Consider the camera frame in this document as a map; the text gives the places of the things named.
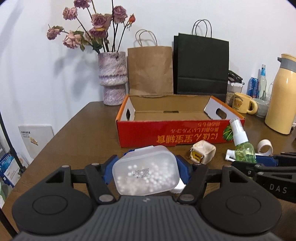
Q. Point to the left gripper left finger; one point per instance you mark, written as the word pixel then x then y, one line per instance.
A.
pixel 64 200

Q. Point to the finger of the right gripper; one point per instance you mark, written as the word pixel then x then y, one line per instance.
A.
pixel 284 159
pixel 252 170

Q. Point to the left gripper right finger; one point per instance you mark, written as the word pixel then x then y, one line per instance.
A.
pixel 227 199

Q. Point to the green spray bottle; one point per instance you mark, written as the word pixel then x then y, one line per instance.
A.
pixel 244 150

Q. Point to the white spray bottle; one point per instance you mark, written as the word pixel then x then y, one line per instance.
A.
pixel 230 155

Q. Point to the white tape roll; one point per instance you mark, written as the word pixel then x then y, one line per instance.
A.
pixel 265 148

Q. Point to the translucent plastic container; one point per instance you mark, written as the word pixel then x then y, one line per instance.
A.
pixel 146 171

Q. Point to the red cardboard box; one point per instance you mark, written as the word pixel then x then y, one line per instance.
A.
pixel 174 120

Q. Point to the white ridged cap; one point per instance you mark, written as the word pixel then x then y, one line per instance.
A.
pixel 179 188

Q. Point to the yellow thermos jug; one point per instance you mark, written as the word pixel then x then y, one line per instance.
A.
pixel 281 112

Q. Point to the black light stand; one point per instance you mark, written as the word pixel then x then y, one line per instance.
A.
pixel 5 222

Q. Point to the pale ceramic bowl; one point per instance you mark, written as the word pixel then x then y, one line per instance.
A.
pixel 262 107

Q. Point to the blue white package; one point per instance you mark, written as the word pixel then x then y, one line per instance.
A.
pixel 9 170

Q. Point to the yellow bear mug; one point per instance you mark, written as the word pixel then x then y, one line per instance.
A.
pixel 243 103

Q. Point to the clear plastic bottle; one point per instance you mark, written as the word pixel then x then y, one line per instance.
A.
pixel 262 83

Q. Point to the blue soda can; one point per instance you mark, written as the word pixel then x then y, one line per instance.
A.
pixel 252 89

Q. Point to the grain storage jar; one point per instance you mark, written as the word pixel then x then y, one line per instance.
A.
pixel 232 88

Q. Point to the black hangers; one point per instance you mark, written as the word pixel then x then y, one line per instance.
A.
pixel 234 78

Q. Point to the black paper bag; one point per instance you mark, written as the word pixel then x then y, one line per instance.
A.
pixel 200 64

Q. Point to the purple textured vase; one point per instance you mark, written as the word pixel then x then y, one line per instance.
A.
pixel 112 77

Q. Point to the brown paper bag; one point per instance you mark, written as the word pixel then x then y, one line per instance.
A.
pixel 150 68

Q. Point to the dried pink rose bouquet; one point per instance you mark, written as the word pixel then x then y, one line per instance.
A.
pixel 106 32

